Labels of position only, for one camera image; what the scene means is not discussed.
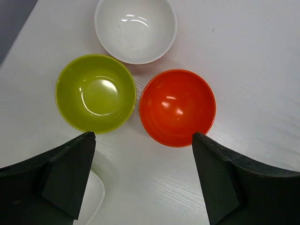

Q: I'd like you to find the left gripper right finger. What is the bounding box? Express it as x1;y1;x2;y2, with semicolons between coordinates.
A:
192;133;300;225

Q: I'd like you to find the orange bowl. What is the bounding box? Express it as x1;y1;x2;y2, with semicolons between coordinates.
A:
139;69;217;148

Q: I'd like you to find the green bowl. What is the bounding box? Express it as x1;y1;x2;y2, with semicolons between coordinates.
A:
55;54;137;134

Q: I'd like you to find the white orange-bottom bowl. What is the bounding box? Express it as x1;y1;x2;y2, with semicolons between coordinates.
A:
94;0;177;65

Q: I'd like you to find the white square bowl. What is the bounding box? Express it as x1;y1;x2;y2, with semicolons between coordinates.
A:
74;171;105;225

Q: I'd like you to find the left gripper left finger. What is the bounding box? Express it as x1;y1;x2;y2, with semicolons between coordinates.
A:
0;132;96;225

